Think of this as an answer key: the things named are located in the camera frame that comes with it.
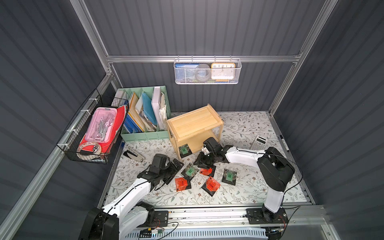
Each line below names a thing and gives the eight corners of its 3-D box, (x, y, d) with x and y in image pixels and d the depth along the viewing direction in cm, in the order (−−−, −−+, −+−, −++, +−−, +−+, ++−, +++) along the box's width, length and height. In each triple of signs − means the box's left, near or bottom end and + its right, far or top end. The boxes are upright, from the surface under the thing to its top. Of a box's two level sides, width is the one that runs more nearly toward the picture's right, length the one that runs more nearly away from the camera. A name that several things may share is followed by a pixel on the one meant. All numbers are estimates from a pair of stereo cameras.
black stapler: (124, 155, 99) (123, 153, 97) (130, 149, 102) (128, 147, 100) (140, 164, 95) (139, 162, 93) (145, 158, 98) (144, 156, 96)
